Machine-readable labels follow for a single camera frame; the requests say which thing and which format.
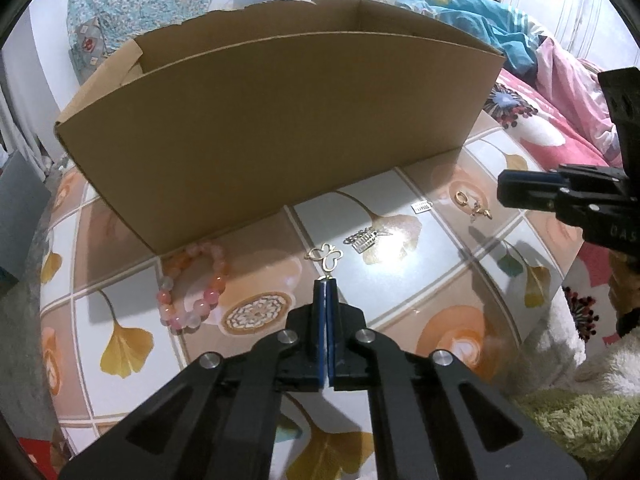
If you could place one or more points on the green shaggy rug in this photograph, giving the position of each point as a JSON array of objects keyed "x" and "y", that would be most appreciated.
[{"x": 575, "y": 420}]

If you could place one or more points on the white fluffy rug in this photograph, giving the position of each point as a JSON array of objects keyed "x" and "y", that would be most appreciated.
[{"x": 605, "y": 365}]

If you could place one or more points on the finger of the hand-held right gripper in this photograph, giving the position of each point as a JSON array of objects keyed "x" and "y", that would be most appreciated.
[
  {"x": 525, "y": 194},
  {"x": 530, "y": 175}
]

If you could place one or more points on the pink floral blanket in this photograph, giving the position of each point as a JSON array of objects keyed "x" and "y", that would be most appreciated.
[{"x": 550, "y": 135}]

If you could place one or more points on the brown cardboard box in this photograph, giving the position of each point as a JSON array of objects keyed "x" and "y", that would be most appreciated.
[{"x": 275, "y": 135}]

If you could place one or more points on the grey box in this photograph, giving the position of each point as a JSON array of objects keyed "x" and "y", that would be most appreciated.
[{"x": 17, "y": 220}]

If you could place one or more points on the teal patterned cloth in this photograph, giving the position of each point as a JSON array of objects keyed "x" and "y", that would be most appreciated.
[{"x": 150, "y": 5}]

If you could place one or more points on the light pink quilt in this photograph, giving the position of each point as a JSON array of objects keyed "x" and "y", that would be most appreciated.
[{"x": 575, "y": 90}]

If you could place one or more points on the blue blanket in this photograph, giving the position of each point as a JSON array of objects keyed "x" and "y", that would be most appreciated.
[{"x": 475, "y": 20}]

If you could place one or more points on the gold dangle earring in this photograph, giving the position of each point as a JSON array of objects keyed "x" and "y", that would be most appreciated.
[{"x": 481, "y": 212}]

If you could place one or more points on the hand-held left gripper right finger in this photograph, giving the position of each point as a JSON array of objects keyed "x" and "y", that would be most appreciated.
[{"x": 350, "y": 350}]

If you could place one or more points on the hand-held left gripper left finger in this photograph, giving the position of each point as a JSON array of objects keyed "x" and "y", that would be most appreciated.
[{"x": 300, "y": 350}]

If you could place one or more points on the red gift bag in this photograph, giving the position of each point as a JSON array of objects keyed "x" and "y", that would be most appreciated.
[{"x": 35, "y": 455}]

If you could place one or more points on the gold butterfly earring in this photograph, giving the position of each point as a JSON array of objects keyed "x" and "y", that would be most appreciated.
[{"x": 327, "y": 260}]

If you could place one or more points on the small silver charm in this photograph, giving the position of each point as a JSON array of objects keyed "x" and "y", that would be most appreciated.
[{"x": 421, "y": 207}]

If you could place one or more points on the gold hoop earring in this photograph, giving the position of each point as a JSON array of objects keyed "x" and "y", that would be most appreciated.
[{"x": 456, "y": 199}]

